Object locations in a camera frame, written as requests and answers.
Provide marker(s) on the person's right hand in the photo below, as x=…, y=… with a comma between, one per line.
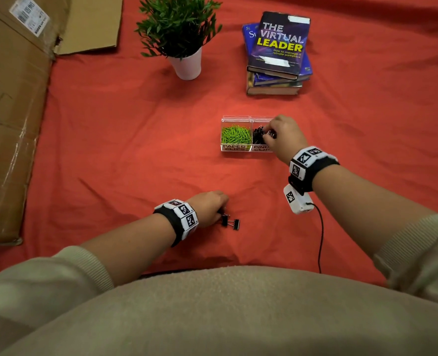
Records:
x=287, y=138

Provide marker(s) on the person's left hand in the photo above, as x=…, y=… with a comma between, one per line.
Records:
x=208, y=207

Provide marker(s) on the small black binder clip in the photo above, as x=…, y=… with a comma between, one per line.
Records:
x=236, y=225
x=225, y=221

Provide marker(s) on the pile of black binder clips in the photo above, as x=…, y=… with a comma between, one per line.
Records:
x=258, y=136

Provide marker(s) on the pile of green paper clips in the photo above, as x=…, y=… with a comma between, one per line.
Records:
x=235, y=135

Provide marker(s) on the clear two-compartment plastic box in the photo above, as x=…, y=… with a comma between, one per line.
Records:
x=235, y=147

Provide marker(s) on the person's right forearm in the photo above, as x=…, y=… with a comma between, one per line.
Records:
x=367, y=207

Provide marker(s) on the person's left forearm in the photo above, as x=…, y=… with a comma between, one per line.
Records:
x=130, y=248

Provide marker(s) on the brown cardboard box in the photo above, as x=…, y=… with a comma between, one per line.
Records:
x=11, y=126

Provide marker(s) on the black wristband with marker tiles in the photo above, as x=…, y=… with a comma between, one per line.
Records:
x=178, y=220
x=310, y=166

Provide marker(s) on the brown book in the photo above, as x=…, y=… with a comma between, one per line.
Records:
x=272, y=90

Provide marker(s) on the red cloth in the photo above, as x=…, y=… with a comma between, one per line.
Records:
x=352, y=107

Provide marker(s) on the dark purple book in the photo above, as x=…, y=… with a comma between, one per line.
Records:
x=278, y=44

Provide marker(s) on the beige sweater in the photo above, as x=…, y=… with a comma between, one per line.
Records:
x=222, y=315

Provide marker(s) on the blue book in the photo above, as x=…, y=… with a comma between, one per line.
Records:
x=248, y=35

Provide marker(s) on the green plant in white pot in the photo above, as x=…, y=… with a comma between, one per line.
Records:
x=178, y=25

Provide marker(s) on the white shipping label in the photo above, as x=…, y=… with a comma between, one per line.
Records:
x=29, y=14

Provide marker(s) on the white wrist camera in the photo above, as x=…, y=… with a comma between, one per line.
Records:
x=297, y=200

